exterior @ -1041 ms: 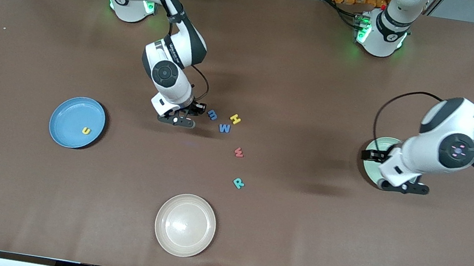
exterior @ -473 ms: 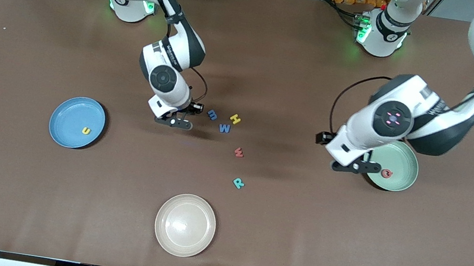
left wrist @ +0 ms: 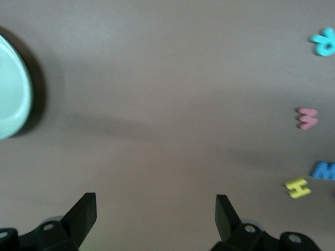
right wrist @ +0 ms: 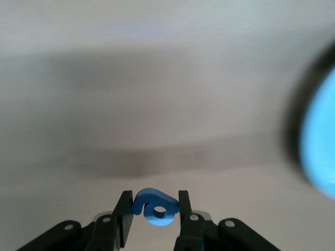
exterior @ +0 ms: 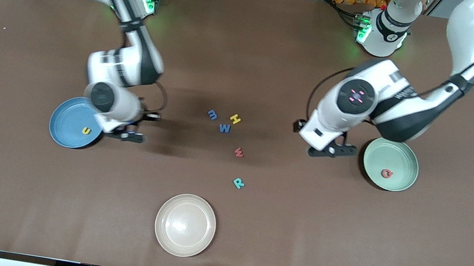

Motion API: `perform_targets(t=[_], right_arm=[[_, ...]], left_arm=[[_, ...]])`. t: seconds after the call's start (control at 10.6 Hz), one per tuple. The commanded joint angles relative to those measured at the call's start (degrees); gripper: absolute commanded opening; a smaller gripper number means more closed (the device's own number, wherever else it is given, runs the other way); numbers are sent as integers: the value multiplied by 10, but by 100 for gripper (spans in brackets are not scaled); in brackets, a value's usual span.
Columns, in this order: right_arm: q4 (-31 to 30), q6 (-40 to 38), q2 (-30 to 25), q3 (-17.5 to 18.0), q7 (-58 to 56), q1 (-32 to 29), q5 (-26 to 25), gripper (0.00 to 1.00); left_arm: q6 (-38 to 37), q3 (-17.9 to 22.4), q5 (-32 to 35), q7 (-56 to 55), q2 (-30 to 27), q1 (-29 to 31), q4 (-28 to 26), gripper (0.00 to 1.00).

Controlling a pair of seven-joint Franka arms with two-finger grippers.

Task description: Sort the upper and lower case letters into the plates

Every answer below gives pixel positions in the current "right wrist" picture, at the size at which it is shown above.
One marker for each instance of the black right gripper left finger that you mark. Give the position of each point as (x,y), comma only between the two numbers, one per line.
(123,222)

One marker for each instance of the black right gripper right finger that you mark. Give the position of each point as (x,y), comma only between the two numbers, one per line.
(191,230)

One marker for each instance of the blue foam letter a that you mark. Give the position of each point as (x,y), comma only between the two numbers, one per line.
(162,222)

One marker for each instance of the blue round plate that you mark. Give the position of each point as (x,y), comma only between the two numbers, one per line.
(322,143)

